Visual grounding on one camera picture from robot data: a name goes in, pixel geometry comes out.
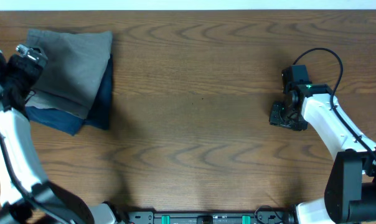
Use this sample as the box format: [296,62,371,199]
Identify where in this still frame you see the grey cotton shorts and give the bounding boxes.
[26,29,113,119]

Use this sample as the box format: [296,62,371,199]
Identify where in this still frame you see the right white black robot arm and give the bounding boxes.
[270,83,376,223]

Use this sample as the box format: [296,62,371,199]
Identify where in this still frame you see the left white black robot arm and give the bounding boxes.
[0,53,122,224]

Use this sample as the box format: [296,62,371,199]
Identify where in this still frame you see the folded navy blue shorts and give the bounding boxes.
[26,55,113,136]

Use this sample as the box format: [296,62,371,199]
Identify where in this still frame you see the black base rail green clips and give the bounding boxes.
[125,205,298,224]

